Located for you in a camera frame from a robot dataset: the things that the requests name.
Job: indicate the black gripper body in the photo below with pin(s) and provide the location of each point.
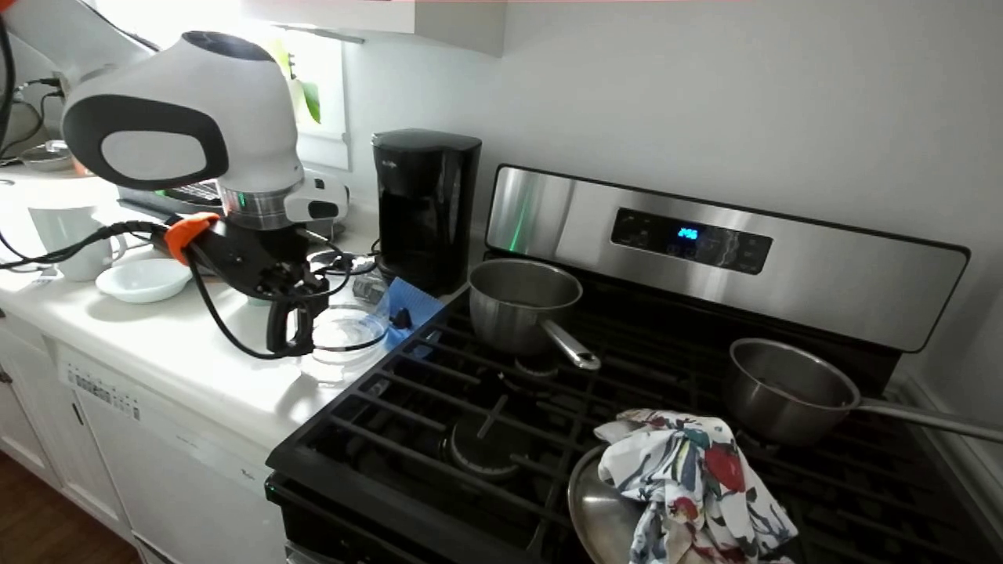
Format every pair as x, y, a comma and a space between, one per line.
283, 297

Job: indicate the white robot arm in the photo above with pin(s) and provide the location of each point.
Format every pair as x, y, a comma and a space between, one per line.
208, 109

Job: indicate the black coffee maker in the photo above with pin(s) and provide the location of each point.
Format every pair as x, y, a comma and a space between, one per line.
425, 204

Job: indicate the steel saucepan near coffee maker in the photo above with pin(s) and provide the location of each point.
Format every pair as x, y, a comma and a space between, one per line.
523, 304

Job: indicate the blue dish cloth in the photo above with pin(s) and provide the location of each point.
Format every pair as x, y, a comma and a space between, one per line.
405, 311

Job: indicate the white bowl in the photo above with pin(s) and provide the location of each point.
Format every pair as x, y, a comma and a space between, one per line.
143, 281

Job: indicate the stainless black gas stove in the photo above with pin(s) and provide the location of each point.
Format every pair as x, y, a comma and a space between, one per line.
452, 453

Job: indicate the steel pan under towel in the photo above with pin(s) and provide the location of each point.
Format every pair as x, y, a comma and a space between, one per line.
602, 521

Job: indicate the floral kitchen towel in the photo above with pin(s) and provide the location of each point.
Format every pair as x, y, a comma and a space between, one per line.
701, 499

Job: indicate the steel saucepan right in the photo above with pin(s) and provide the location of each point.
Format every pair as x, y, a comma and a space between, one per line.
795, 396

